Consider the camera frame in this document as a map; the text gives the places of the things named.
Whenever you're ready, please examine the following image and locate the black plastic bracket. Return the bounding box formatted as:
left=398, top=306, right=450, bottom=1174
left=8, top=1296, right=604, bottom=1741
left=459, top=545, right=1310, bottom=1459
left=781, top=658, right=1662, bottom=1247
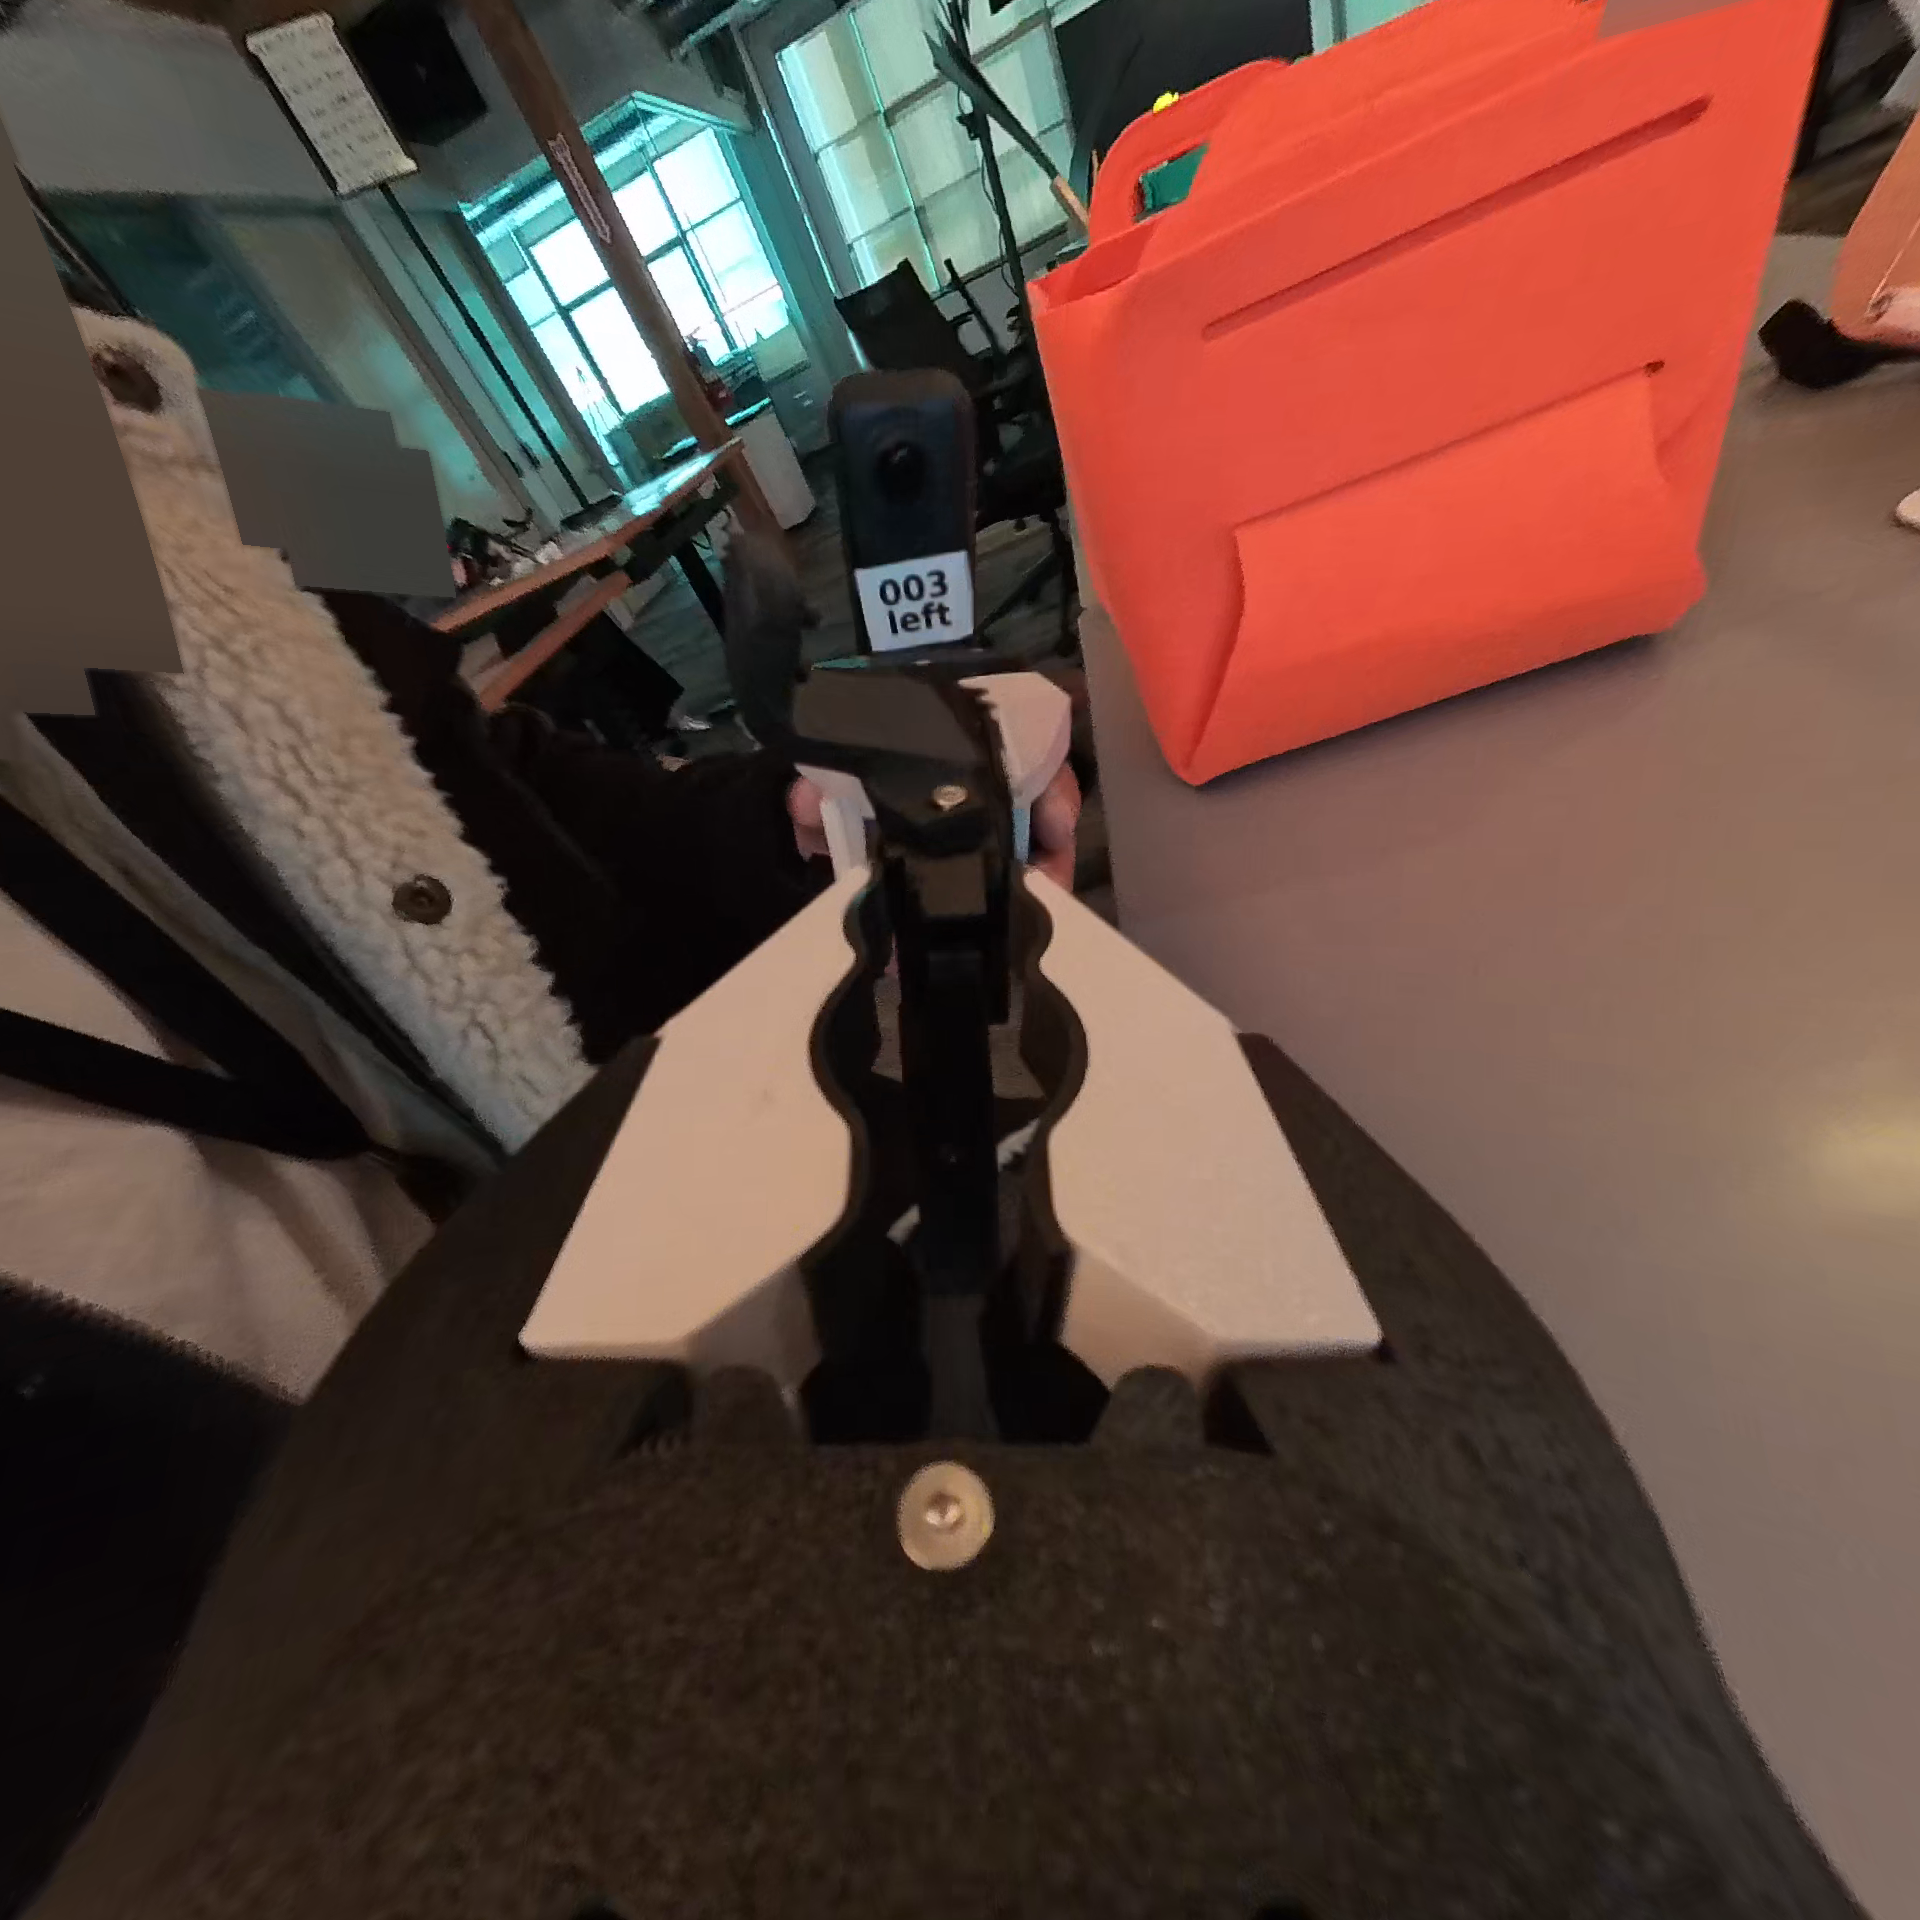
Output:
left=885, top=810, right=1010, bottom=1429

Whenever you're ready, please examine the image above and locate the black wall speaker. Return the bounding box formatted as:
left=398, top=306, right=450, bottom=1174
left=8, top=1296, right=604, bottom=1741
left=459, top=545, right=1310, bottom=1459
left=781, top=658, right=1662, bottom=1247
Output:
left=349, top=0, right=492, bottom=149

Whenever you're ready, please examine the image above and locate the wooden column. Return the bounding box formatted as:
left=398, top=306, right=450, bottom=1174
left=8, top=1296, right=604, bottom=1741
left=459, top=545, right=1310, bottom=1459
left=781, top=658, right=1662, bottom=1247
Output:
left=456, top=0, right=790, bottom=535

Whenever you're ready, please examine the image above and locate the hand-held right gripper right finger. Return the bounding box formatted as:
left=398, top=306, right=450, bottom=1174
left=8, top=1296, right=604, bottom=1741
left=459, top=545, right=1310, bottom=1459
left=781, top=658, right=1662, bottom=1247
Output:
left=1020, top=876, right=1382, bottom=1391

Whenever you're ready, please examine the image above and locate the wooden table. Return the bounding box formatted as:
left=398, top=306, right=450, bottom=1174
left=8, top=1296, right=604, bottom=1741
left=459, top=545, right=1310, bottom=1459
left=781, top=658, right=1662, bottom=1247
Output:
left=432, top=438, right=752, bottom=709

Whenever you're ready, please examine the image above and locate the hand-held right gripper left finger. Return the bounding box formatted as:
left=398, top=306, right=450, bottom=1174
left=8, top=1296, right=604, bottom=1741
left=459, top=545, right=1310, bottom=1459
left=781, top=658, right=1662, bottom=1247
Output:
left=521, top=876, right=902, bottom=1382

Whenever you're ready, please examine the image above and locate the orange fabric bag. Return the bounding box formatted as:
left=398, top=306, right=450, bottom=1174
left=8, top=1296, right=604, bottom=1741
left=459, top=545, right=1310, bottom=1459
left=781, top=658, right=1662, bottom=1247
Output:
left=1027, top=0, right=1837, bottom=791

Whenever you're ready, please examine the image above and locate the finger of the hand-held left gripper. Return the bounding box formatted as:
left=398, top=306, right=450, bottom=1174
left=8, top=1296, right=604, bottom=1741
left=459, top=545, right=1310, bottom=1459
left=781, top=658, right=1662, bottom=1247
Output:
left=795, top=762, right=876, bottom=870
left=961, top=671, right=1077, bottom=821

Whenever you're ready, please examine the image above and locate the white wall chart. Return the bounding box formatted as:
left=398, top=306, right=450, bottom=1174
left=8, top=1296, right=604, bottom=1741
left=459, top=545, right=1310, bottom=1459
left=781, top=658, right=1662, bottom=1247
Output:
left=247, top=15, right=421, bottom=199

